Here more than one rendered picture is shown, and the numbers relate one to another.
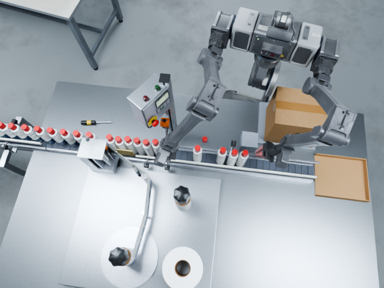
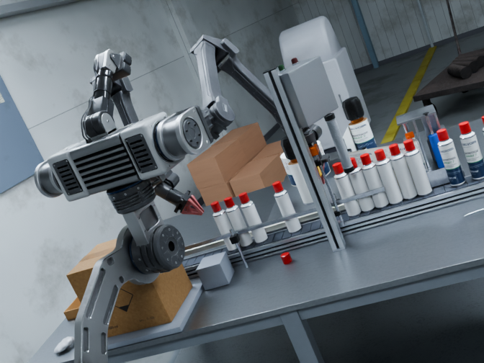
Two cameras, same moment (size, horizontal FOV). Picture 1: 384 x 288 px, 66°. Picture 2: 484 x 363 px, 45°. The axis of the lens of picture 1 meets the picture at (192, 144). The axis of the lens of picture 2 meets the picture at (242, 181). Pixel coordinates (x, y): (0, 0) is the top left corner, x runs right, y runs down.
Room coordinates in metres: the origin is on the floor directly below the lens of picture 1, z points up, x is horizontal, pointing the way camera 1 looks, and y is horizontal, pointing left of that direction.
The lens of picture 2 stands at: (2.66, 0.23, 1.69)
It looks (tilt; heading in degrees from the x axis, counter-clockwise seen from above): 14 degrees down; 190
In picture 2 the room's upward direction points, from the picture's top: 23 degrees counter-clockwise
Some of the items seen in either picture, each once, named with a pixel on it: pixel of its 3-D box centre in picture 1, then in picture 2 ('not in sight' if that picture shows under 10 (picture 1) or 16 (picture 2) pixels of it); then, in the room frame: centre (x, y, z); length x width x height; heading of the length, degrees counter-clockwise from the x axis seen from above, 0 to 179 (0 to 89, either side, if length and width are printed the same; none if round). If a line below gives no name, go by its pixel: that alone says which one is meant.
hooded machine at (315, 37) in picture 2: not in sight; (323, 84); (-3.87, 0.31, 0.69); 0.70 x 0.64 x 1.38; 162
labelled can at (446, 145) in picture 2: (94, 140); (449, 157); (0.65, 0.57, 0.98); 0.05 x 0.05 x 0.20
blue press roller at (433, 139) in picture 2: not in sight; (439, 155); (0.60, 0.55, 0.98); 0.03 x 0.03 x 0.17
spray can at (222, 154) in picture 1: (221, 155); (252, 217); (0.54, -0.17, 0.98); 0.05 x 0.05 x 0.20
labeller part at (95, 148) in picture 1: (92, 148); (415, 114); (0.54, 0.52, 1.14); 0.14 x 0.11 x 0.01; 81
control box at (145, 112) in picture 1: (151, 102); (303, 93); (0.68, 0.18, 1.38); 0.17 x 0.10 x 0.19; 136
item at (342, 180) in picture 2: (157, 147); (346, 189); (0.60, 0.20, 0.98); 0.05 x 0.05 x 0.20
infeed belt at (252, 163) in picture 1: (178, 157); (327, 227); (0.58, 0.09, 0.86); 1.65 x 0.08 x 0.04; 81
